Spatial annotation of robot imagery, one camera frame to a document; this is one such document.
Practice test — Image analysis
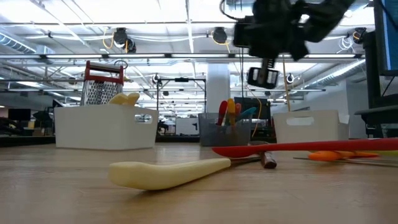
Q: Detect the orange silicone spatula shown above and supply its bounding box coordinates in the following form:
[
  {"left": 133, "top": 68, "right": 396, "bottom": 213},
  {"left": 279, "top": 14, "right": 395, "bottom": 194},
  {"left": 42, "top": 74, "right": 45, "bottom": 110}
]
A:
[{"left": 307, "top": 150, "right": 380, "bottom": 162}]

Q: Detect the metal box grater red handle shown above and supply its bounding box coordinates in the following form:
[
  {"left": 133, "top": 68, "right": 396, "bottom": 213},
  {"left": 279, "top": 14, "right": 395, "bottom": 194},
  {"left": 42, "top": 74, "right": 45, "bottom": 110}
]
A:
[{"left": 80, "top": 60, "right": 125, "bottom": 106}]

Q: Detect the red silicone spoon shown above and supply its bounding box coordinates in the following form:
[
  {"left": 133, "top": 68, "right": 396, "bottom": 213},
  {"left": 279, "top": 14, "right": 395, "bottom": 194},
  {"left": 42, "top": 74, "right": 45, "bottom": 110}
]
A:
[{"left": 212, "top": 138, "right": 398, "bottom": 159}]

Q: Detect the black ceiling cable reel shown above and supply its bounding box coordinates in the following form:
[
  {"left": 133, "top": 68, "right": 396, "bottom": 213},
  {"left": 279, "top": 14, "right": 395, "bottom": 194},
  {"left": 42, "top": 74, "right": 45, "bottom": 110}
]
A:
[
  {"left": 211, "top": 26, "right": 233, "bottom": 54},
  {"left": 111, "top": 27, "right": 137, "bottom": 54},
  {"left": 351, "top": 27, "right": 368, "bottom": 44}
]

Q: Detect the grey computer desk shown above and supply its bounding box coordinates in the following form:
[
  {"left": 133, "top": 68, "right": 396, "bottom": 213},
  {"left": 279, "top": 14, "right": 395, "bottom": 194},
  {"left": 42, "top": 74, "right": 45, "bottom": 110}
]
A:
[{"left": 354, "top": 104, "right": 398, "bottom": 138}]

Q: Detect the red silicone spatula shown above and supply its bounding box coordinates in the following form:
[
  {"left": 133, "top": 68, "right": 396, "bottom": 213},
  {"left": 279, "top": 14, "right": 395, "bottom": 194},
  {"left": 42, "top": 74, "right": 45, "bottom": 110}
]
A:
[{"left": 217, "top": 100, "right": 228, "bottom": 126}]

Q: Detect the computer monitor blue screen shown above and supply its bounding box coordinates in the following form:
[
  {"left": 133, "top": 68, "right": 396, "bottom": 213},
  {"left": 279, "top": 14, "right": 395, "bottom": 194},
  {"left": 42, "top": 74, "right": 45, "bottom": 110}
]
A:
[{"left": 373, "top": 0, "right": 398, "bottom": 77}]

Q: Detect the grey plastic bin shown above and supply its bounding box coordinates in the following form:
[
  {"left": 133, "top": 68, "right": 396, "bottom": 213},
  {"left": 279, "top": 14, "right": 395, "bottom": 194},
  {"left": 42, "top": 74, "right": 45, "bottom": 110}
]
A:
[{"left": 198, "top": 112, "right": 252, "bottom": 147}]

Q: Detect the yellow hanging cord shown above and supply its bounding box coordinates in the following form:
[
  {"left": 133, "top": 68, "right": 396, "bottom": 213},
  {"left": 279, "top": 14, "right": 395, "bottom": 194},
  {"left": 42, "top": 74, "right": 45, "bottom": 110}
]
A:
[{"left": 281, "top": 57, "right": 292, "bottom": 112}]

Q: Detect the black background monitor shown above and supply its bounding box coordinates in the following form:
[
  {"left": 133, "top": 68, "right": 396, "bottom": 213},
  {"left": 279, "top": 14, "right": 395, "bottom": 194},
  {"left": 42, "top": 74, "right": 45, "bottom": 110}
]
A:
[{"left": 233, "top": 96, "right": 271, "bottom": 122}]

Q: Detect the black background rig frame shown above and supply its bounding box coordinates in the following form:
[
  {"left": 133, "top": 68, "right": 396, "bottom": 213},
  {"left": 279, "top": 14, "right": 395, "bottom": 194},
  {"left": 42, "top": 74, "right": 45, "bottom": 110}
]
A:
[{"left": 156, "top": 77, "right": 207, "bottom": 113}]

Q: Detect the white square pillar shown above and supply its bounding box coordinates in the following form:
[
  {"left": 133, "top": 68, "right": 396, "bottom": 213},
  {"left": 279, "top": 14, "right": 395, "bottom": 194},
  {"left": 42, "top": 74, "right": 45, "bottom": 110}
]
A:
[{"left": 206, "top": 63, "right": 231, "bottom": 113}]

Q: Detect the white background box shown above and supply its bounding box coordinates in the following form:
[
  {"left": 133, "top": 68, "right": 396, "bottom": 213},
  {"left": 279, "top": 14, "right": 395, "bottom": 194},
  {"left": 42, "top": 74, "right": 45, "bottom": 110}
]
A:
[{"left": 175, "top": 117, "right": 200, "bottom": 136}]

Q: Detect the white plastic bin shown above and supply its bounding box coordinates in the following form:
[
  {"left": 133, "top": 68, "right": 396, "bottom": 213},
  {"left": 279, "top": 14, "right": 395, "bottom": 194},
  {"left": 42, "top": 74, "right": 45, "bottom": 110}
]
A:
[
  {"left": 272, "top": 109, "right": 349, "bottom": 144},
  {"left": 54, "top": 105, "right": 159, "bottom": 151}
]

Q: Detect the blue silicone spatula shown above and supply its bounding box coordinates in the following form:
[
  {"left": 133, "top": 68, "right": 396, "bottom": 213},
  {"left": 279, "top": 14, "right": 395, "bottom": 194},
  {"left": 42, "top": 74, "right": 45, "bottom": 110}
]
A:
[{"left": 236, "top": 106, "right": 257, "bottom": 123}]

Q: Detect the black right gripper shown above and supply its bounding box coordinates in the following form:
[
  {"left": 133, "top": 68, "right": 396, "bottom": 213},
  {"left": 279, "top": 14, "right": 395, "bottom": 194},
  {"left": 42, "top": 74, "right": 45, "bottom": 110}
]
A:
[{"left": 233, "top": 0, "right": 312, "bottom": 90}]

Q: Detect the black hanging cable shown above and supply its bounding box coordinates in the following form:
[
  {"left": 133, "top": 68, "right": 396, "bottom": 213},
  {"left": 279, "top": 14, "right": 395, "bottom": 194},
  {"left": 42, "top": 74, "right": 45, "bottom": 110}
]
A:
[{"left": 238, "top": 57, "right": 245, "bottom": 98}]

